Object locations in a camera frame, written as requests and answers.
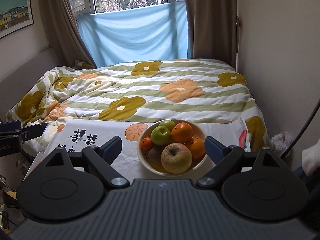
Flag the large orange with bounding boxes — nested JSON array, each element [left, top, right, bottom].
[[171, 122, 193, 144]]

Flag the green apple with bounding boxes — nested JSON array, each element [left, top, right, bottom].
[[151, 126, 171, 146]]

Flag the small yellow-green apple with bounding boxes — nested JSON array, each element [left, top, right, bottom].
[[159, 120, 176, 132]]

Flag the floral striped duvet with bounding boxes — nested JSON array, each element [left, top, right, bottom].
[[5, 59, 268, 152]]

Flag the white plastic bag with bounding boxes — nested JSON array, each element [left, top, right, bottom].
[[271, 132, 292, 152]]

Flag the white fruit print cloth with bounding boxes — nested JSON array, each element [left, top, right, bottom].
[[29, 118, 251, 181]]

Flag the brown right curtain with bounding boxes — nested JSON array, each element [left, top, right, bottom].
[[185, 0, 237, 68]]

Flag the yellowish brown apple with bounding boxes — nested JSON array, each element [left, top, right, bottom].
[[161, 142, 193, 174]]

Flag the cream fruit bowl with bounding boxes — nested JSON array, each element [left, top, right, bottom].
[[137, 119, 208, 177]]

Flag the black cable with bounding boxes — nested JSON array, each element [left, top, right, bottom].
[[280, 100, 320, 159]]

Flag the brown left curtain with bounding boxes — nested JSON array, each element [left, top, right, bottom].
[[39, 0, 96, 68]]

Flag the light blue window cloth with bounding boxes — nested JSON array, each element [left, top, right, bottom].
[[77, 1, 190, 68]]

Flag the framed wall picture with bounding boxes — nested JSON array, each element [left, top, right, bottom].
[[0, 0, 34, 38]]

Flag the grey headboard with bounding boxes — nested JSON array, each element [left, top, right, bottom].
[[1, 48, 60, 121]]

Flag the brown curtain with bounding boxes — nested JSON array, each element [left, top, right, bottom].
[[39, 0, 96, 68], [185, 0, 237, 68]]

